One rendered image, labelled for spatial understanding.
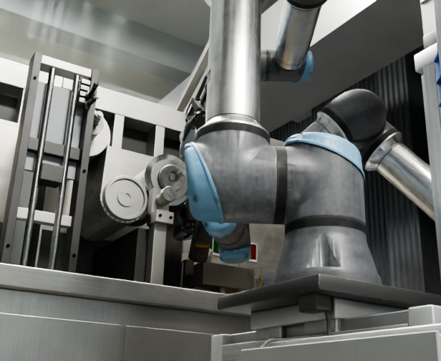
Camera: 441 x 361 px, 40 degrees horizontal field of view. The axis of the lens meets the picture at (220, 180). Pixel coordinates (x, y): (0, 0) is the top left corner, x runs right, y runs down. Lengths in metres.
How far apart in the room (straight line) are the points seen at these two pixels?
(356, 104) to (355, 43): 2.22
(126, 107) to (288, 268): 1.36
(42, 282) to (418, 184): 0.81
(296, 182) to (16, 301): 0.60
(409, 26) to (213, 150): 2.66
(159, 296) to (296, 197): 0.50
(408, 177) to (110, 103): 1.07
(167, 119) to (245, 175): 1.32
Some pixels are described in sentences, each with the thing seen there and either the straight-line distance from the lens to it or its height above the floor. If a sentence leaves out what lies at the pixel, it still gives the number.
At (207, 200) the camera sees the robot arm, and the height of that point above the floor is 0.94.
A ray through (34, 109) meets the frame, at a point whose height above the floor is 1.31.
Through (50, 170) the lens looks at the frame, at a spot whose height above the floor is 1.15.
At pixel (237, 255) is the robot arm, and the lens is 1.37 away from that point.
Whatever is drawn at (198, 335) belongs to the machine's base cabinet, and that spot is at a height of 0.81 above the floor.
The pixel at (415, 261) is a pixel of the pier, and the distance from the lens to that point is 4.35.
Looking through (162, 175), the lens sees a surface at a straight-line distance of 1.64.
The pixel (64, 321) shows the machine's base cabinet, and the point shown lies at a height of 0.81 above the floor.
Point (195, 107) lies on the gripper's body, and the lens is 1.59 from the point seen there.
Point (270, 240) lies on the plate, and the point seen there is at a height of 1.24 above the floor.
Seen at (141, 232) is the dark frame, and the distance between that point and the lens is 1.59.
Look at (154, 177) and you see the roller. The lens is 1.64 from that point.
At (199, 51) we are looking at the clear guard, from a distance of 2.10.
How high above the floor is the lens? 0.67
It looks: 21 degrees up
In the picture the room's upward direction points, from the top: 2 degrees clockwise
